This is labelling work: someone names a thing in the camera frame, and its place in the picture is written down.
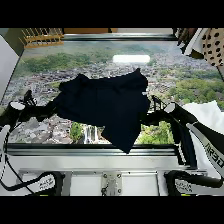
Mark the dark blue garment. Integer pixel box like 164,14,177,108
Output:
171,121,198,168

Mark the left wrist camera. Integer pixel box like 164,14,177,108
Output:
22,89,36,106

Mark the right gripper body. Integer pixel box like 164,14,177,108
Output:
141,110,165,127

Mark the stack of brown clothes hangers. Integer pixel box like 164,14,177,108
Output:
19,28,65,49

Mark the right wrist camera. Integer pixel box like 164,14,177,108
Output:
151,94,168,113

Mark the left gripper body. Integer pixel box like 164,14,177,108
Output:
35,99,58,122

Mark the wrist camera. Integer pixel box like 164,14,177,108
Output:
151,94,168,113
22,89,36,106

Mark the black garment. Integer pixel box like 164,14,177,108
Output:
53,68,151,155

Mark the white black-spotted garment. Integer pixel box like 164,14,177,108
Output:
199,28,224,68

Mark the silver frame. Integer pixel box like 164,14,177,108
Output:
0,143,224,197

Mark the dark brown garment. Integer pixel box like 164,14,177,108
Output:
172,28,198,54

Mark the black cable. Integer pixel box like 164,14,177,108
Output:
1,131,38,196

